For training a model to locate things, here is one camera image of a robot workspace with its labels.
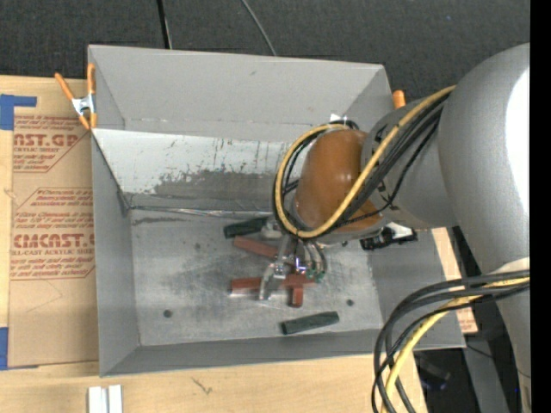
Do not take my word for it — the brown cardboard board, red print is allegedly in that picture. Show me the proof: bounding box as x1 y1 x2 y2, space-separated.
0 74 101 370

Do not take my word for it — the black cylinder on white bracket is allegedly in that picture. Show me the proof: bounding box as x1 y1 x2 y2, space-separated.
359 225 418 251

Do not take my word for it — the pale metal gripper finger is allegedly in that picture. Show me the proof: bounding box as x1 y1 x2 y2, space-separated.
258 262 286 297
263 273 288 302

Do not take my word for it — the dark green flat block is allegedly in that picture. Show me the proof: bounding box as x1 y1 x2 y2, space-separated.
281 310 341 337
223 216 271 239

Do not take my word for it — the grey metal bin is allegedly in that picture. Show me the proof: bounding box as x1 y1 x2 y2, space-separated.
87 44 467 379

